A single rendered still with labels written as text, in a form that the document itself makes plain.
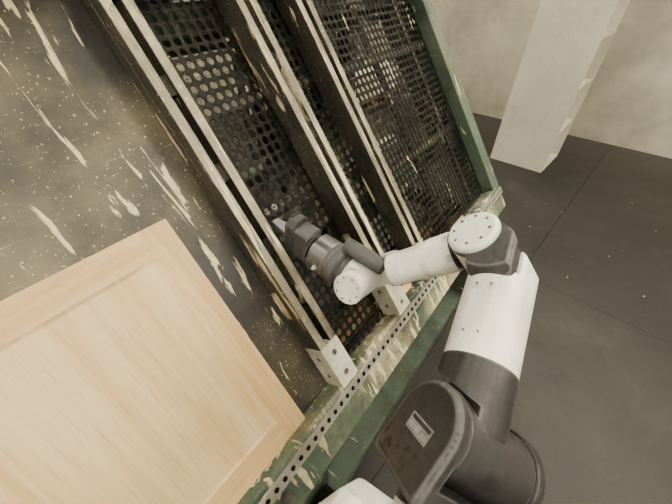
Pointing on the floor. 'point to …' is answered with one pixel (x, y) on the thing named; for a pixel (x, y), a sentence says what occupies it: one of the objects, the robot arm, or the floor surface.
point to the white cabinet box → (555, 78)
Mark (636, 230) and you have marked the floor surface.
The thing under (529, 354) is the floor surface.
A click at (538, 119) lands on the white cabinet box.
